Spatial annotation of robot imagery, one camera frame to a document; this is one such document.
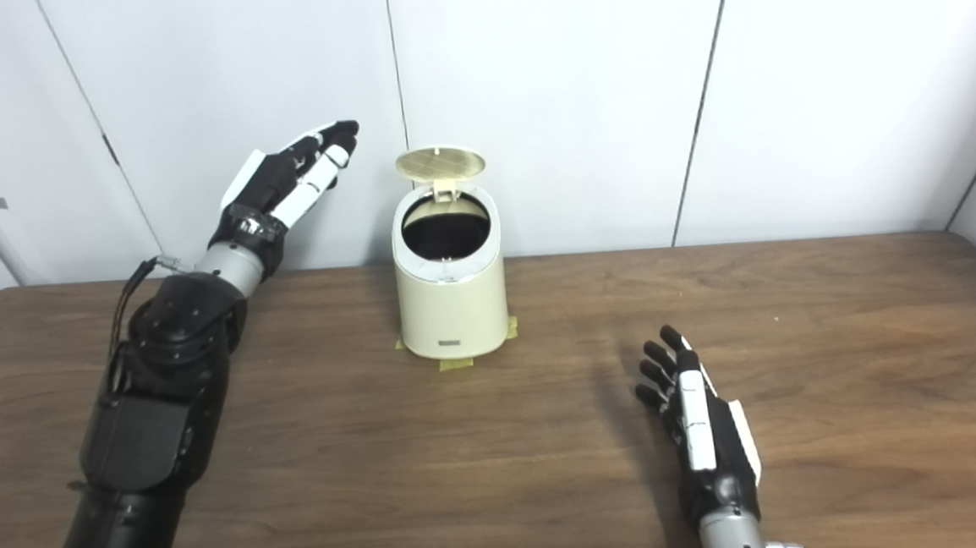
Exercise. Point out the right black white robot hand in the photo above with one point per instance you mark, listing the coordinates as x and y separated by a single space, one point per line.
710 447

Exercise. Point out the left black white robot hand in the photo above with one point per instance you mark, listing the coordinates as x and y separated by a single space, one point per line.
271 194

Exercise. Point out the cream-colored lidded bin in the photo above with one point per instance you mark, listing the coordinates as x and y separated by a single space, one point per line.
452 310

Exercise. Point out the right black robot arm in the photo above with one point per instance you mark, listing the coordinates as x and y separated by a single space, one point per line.
733 539

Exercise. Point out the yellow tape piece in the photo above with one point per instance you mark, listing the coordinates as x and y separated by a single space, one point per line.
512 328
456 364

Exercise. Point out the black wall panel hinge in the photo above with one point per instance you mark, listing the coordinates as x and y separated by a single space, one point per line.
110 150

